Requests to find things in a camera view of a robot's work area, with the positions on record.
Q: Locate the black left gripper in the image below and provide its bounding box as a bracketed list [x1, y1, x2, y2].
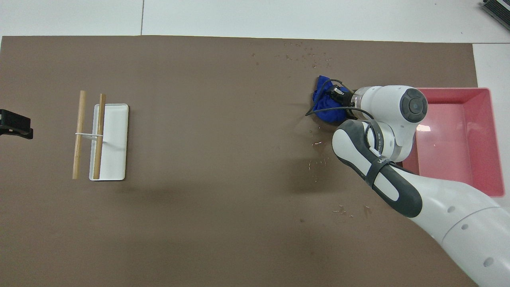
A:
[0, 109, 34, 140]

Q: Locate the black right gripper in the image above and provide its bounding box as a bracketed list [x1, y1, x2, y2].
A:
[328, 85, 357, 119]

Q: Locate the blue towel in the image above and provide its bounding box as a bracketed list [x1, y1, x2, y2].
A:
[312, 75, 348, 124]

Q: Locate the white rack with wooden bars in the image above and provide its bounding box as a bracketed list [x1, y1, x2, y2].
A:
[72, 90, 129, 182]

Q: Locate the pink plastic bin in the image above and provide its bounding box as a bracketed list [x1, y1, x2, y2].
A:
[402, 88, 506, 198]

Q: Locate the brown table mat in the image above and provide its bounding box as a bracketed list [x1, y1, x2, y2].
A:
[0, 35, 502, 287]

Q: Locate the dark grey device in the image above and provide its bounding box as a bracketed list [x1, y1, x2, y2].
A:
[480, 0, 510, 21]

